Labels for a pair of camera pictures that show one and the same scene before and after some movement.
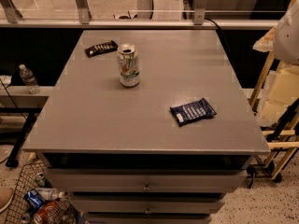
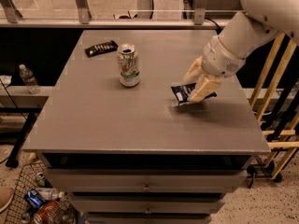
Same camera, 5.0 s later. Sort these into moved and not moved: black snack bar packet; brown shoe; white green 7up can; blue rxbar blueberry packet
Moved: blue rxbar blueberry packet
Not moved: white green 7up can; brown shoe; black snack bar packet
